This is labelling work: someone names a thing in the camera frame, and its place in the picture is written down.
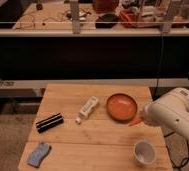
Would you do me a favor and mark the orange pepper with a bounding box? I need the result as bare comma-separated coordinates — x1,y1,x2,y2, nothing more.
128,118,143,126

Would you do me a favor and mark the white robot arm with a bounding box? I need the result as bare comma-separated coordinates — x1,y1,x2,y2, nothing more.
141,88,189,140

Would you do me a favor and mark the white ceramic cup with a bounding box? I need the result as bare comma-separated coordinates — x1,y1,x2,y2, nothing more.
133,140,156,167

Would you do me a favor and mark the white tube bottle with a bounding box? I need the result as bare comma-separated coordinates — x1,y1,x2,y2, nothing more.
75,96,99,124

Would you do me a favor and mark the orange plate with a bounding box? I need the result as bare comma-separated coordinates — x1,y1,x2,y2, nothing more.
106,93,137,122

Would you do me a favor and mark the black rectangular box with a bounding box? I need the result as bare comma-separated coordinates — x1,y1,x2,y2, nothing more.
36,113,64,133

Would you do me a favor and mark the black bowl on shelf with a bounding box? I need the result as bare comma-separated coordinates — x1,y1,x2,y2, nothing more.
95,13,119,28

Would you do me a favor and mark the red container on shelf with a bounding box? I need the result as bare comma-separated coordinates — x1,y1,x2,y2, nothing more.
119,10,144,28

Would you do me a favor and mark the blue sponge cloth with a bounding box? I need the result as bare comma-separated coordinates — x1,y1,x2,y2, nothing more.
27,142,51,168

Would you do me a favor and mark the metal shelf post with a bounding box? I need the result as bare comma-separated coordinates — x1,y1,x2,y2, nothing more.
70,0,80,34

